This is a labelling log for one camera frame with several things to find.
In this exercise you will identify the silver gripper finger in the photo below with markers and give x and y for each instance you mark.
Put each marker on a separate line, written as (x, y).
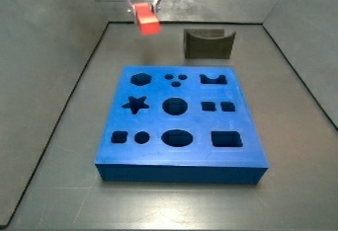
(131, 9)
(156, 5)

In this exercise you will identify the red rectangular block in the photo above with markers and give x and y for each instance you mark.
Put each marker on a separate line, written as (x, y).
(147, 20)

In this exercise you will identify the black curved fixture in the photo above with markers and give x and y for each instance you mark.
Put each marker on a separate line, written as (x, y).
(207, 44)

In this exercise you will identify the blue shape sorting board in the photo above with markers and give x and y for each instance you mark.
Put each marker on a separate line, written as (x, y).
(179, 127)

